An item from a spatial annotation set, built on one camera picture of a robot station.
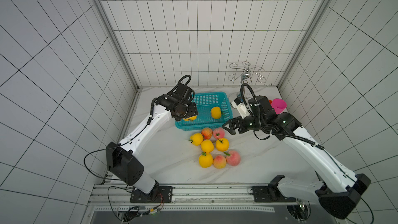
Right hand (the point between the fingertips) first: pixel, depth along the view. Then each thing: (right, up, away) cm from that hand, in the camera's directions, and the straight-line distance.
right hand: (229, 119), depth 71 cm
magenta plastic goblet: (+36, +6, +23) cm, 43 cm away
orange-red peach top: (-10, -10, +18) cm, 23 cm away
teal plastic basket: (-10, +8, +36) cm, 38 cm away
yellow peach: (-16, -13, +14) cm, 25 cm away
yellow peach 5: (-18, 0, +5) cm, 19 cm away
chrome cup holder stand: (+13, +24, +19) cm, 33 cm away
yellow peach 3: (-2, -16, +12) cm, 20 cm away
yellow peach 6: (-11, -22, +7) cm, 25 cm away
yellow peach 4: (-4, +1, +27) cm, 28 cm away
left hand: (-20, +1, +8) cm, 21 cm away
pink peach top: (-3, -10, +15) cm, 18 cm away
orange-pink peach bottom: (-4, -23, +7) cm, 24 cm away
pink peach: (+4, -21, +7) cm, 23 cm away
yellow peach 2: (-10, -16, +12) cm, 23 cm away
